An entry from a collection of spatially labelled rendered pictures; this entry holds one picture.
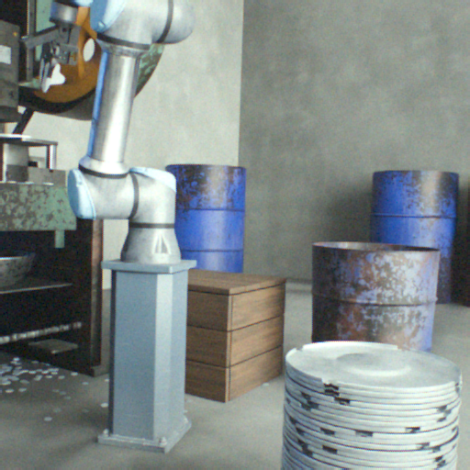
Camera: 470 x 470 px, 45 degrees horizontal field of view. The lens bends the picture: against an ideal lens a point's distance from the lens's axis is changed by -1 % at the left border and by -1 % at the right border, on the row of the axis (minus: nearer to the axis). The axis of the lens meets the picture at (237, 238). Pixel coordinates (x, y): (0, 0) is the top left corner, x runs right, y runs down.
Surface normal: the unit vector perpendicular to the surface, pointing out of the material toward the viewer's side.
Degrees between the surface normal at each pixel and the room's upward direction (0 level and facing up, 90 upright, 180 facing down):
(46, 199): 90
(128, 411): 90
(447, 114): 90
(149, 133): 90
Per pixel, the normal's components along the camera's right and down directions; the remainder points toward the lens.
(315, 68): -0.55, 0.03
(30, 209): 0.84, 0.06
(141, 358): -0.25, 0.04
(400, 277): 0.15, 0.10
